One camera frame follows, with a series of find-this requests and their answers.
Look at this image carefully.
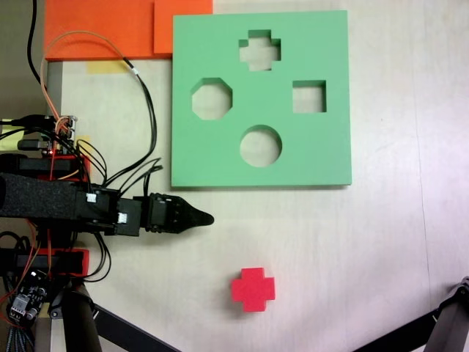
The thick black cable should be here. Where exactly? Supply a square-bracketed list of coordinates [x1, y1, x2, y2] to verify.
[27, 0, 45, 86]

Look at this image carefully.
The thin orange wire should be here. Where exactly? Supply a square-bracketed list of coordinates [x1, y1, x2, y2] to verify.
[39, 30, 128, 128]

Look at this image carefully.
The circuit board with wires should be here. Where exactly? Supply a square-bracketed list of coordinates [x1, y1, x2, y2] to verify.
[40, 114, 81, 157]

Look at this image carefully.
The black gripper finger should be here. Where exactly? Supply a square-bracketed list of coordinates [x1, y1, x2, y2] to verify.
[176, 199, 215, 233]

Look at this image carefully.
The green shape-hole board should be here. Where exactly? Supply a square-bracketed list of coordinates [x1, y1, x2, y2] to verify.
[170, 10, 354, 190]

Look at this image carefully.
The black circuit board with capacitors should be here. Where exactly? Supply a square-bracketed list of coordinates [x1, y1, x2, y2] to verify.
[6, 270, 49, 326]

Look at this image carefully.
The black tripod leg with hinge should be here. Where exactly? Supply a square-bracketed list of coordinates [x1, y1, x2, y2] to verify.
[424, 276, 469, 352]

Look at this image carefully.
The red and black table clamp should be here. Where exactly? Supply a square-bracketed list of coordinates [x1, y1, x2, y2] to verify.
[0, 153, 92, 183]
[0, 247, 91, 278]

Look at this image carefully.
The black USB plug cable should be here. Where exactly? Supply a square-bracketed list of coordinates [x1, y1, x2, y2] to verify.
[0, 114, 56, 129]

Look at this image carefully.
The round black tripod leg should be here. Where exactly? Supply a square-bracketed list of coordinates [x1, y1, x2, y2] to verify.
[51, 282, 103, 352]

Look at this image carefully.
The large orange block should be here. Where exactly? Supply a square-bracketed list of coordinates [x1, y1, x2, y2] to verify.
[43, 0, 155, 62]

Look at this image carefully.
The braided grey cable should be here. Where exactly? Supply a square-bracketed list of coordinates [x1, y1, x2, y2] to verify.
[1, 325, 34, 352]

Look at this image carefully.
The red cross columnar block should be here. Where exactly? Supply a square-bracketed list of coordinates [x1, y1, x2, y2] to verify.
[230, 266, 276, 314]

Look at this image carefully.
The wide yellow tape strip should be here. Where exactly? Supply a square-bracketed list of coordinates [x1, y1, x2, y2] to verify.
[86, 60, 128, 75]

